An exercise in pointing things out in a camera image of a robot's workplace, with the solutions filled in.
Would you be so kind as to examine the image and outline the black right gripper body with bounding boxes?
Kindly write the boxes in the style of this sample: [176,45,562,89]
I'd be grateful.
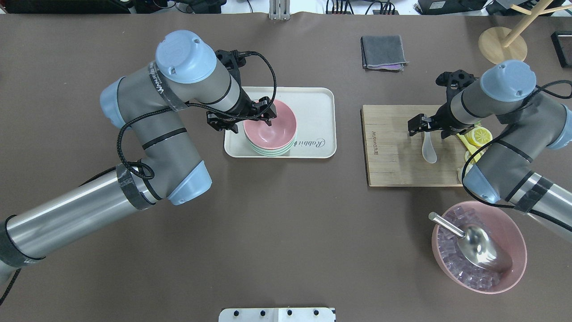
[407,107,460,139]

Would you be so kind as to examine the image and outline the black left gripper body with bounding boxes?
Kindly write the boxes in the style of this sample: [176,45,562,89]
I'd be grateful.
[206,96,277,134]

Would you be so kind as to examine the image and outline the white ceramic spoon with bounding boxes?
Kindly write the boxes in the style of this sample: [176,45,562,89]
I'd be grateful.
[421,132,437,164]

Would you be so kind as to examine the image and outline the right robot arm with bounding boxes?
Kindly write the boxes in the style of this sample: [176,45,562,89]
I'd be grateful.
[407,60,571,241]

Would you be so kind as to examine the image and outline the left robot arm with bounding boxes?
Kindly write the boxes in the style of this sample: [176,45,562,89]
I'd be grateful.
[1,30,277,285]

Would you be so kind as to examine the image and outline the green bowl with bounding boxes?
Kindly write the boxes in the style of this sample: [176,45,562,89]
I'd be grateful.
[248,136,296,157]

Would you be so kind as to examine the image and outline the large pink bowl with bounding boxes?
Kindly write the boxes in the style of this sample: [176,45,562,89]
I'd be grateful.
[432,201,528,295]

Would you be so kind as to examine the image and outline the bamboo cutting board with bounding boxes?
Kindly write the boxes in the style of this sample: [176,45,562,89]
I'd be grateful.
[361,105,467,187]

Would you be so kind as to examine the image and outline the cream serving tray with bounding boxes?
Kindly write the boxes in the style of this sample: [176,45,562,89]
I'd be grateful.
[223,86,336,159]

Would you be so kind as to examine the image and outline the folded grey cloth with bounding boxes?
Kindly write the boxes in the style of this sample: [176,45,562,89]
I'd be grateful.
[360,35,409,72]

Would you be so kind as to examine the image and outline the wooden stand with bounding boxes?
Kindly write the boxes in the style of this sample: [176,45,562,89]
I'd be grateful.
[478,0,572,65]

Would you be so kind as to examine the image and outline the metal ice scoop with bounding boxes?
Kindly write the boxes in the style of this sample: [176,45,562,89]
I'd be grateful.
[428,212,513,273]

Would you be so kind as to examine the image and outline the clear ice cubes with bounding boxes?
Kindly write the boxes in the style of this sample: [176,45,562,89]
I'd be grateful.
[437,206,503,291]

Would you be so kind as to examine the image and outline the black device at edge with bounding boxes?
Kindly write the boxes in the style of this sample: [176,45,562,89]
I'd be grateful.
[551,31,572,68]

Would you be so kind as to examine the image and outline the white control box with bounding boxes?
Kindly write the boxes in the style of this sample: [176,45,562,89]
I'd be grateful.
[218,306,336,322]

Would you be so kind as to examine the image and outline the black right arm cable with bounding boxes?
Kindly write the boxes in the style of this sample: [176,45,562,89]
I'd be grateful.
[462,80,572,220]

